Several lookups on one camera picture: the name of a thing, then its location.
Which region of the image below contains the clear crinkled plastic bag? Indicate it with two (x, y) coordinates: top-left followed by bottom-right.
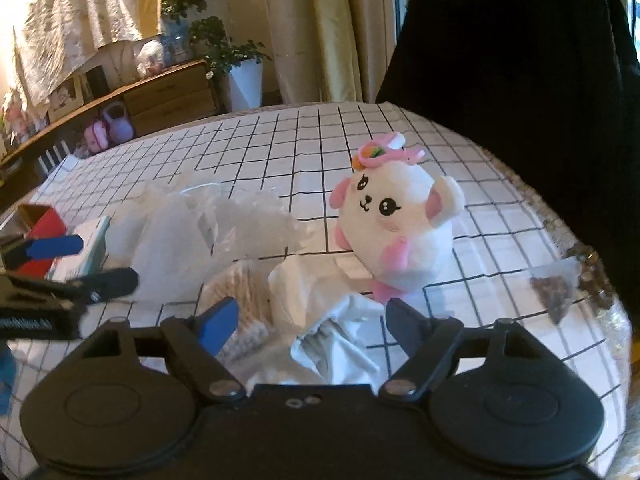
(104, 171), (311, 304)

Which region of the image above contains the white pot green plant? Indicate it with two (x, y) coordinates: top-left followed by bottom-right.
(189, 16), (271, 112)

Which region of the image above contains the white gauze cloth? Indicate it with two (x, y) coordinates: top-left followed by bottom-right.
(234, 253), (402, 394)

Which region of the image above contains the pink kettlebell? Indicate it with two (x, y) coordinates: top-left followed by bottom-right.
(84, 118), (110, 154)

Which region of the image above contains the purple kettlebell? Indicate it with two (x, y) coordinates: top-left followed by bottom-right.
(102, 101), (134, 144)

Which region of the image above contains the white pink plush toy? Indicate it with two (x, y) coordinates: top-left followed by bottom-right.
(329, 131), (465, 304)

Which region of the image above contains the white teal small box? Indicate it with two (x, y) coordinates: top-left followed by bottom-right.
(47, 216), (111, 282)

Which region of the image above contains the beige gold curtain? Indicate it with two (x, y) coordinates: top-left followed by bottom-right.
(265, 0), (397, 104)

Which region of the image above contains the pale plush on cabinet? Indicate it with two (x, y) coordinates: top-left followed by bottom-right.
(136, 39), (165, 79)

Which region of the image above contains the triangular tea bag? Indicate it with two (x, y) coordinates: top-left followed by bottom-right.
(529, 257), (582, 325)

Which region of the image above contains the blue box on cabinet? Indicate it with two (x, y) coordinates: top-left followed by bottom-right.
(160, 18), (193, 66)

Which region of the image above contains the red storage box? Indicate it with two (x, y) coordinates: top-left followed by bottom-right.
(1, 203), (67, 278)

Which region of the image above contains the blue gloved left hand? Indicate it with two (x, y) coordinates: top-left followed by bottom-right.
(0, 341), (17, 416)

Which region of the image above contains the white lace hanging cloth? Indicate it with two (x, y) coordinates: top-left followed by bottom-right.
(2, 0), (160, 107)

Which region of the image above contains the white grid tablecloth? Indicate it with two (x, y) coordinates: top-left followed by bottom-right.
(29, 103), (639, 479)

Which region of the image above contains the person in black clothing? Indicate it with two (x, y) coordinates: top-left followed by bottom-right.
(378, 0), (639, 310)

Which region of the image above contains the wooden sideboard cabinet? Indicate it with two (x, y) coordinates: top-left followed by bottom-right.
(1, 60), (221, 210)

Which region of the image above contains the picture frame on cabinet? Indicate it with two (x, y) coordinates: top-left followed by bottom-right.
(48, 74), (84, 124)

